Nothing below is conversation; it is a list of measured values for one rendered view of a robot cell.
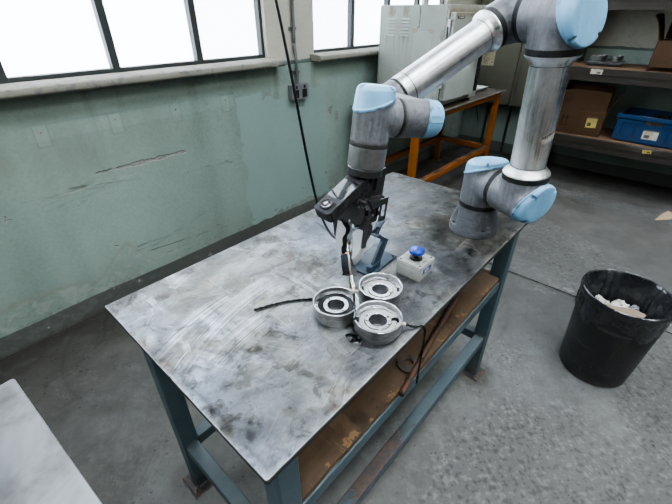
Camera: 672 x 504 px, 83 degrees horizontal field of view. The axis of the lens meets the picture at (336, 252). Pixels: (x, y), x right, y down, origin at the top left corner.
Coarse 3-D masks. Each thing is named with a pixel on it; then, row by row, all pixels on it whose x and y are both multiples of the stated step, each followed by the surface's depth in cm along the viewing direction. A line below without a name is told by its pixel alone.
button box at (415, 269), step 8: (400, 256) 100; (408, 256) 100; (424, 256) 100; (400, 264) 100; (408, 264) 98; (416, 264) 97; (424, 264) 97; (432, 264) 101; (400, 272) 101; (408, 272) 99; (416, 272) 97; (424, 272) 98; (416, 280) 98
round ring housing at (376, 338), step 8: (360, 304) 84; (368, 304) 86; (376, 304) 86; (384, 304) 86; (392, 304) 84; (360, 312) 84; (376, 312) 84; (392, 312) 84; (400, 312) 82; (376, 320) 85; (384, 320) 84; (400, 320) 82; (360, 328) 79; (376, 328) 80; (384, 328) 80; (400, 328) 80; (360, 336) 81; (368, 336) 78; (376, 336) 77; (384, 336) 77; (392, 336) 78; (376, 344) 80; (384, 344) 80
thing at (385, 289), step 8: (376, 272) 95; (360, 280) 92; (368, 280) 94; (392, 280) 94; (360, 288) 89; (368, 288) 91; (376, 288) 93; (384, 288) 93; (400, 288) 91; (360, 296) 90; (368, 296) 87; (376, 296) 89; (384, 296) 89; (400, 296) 89
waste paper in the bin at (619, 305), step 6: (600, 300) 167; (606, 300) 168; (618, 300) 167; (624, 300) 166; (612, 306) 159; (618, 306) 158; (624, 306) 164; (630, 306) 165; (636, 306) 164; (624, 312) 156; (630, 312) 155; (636, 312) 154
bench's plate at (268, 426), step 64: (384, 192) 147; (448, 192) 147; (256, 256) 109; (320, 256) 109; (448, 256) 109; (128, 320) 86; (192, 320) 86; (256, 320) 86; (192, 384) 71; (256, 384) 71; (320, 384) 71; (256, 448) 61
